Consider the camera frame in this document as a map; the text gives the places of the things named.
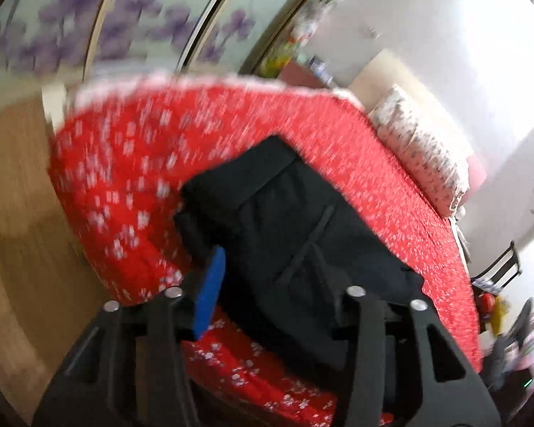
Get red floral bedspread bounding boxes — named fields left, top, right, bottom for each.
left=47, top=70, right=485, bottom=427

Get floral white pillow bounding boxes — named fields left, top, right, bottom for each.
left=368, top=84, right=470, bottom=218

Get purple flower sliding wardrobe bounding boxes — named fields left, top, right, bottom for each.
left=0, top=0, right=305, bottom=108

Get black pants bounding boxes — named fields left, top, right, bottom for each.
left=175, top=136, right=423, bottom=389

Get black wooden chair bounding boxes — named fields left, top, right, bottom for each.
left=471, top=241, right=522, bottom=297

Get clothes pile on chair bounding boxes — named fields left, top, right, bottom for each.
left=480, top=298, right=534, bottom=392

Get plush toy shelf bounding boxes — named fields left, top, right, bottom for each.
left=257, top=0, right=336, bottom=78

